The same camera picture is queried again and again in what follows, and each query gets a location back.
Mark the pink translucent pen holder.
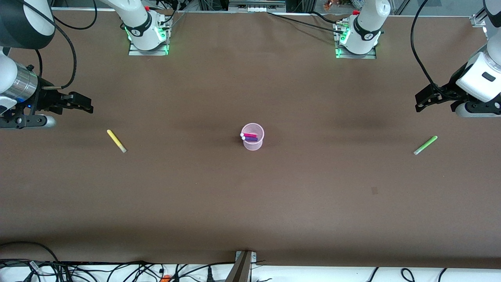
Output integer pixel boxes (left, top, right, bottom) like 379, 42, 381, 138
241, 123, 265, 152

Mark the green highlighter pen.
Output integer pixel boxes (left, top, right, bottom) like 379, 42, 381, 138
413, 136, 438, 155

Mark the yellow highlighter pen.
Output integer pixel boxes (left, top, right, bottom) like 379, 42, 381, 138
106, 129, 128, 154

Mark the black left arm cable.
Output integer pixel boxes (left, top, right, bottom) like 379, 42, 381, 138
410, 0, 447, 97

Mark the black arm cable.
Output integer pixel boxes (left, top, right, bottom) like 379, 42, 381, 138
22, 0, 98, 91
410, 0, 447, 97

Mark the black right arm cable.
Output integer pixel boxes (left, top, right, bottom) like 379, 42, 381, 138
22, 0, 98, 91

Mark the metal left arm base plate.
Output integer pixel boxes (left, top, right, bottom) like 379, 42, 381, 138
334, 20, 377, 60

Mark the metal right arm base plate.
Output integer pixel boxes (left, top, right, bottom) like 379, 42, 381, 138
128, 16, 170, 56

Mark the aluminium frame profile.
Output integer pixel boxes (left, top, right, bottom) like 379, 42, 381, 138
471, 7, 488, 28

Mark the thick black floor cable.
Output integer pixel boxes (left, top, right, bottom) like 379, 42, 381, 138
0, 241, 60, 263

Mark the black cable across table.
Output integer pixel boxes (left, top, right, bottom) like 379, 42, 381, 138
267, 11, 347, 34

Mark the long black cable bundle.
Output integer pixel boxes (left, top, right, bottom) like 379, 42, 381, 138
0, 258, 236, 282

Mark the metal bracket post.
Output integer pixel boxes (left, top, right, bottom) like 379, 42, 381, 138
226, 251, 257, 282

